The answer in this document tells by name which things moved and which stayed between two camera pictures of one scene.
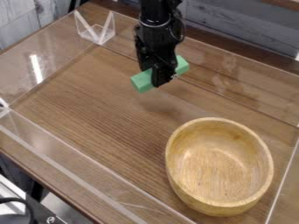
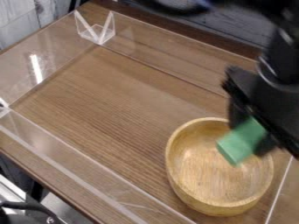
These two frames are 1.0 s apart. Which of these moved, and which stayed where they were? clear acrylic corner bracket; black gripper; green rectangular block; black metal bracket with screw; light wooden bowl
Moved: black gripper; green rectangular block
Stayed: light wooden bowl; clear acrylic corner bracket; black metal bracket with screw
